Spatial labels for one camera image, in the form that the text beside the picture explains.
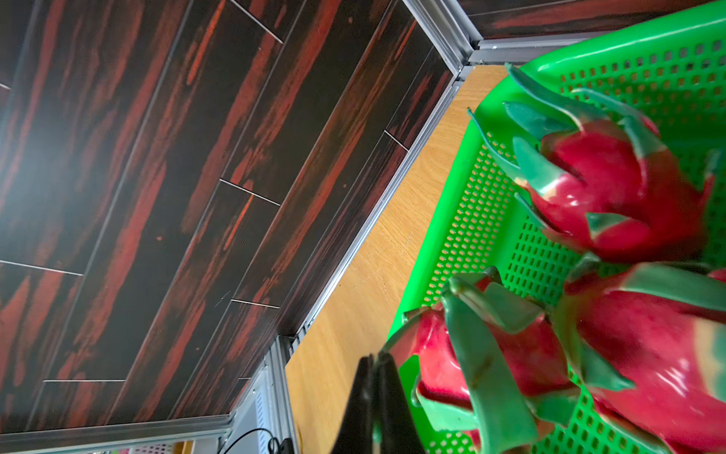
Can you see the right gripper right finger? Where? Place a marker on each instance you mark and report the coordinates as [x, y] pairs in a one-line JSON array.
[[394, 429]]

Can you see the red green dragon fruit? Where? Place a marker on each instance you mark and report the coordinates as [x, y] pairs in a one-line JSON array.
[[604, 182]]

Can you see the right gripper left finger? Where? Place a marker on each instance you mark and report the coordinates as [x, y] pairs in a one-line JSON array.
[[355, 434]]

